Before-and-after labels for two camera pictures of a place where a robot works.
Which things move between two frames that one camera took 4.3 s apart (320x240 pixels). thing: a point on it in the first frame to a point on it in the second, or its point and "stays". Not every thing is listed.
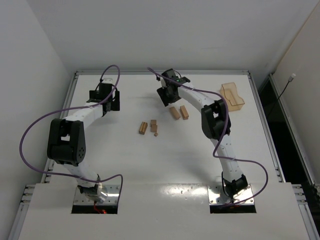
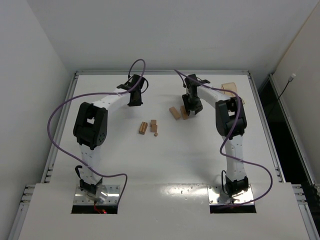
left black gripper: x=114 y=100 to x=135 y=99
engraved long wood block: x=184 y=112 stays
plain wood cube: x=153 y=128 stays
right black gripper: x=168 y=93 to x=191 y=104
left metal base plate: x=112 y=198 stays
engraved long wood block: x=174 y=112 stays
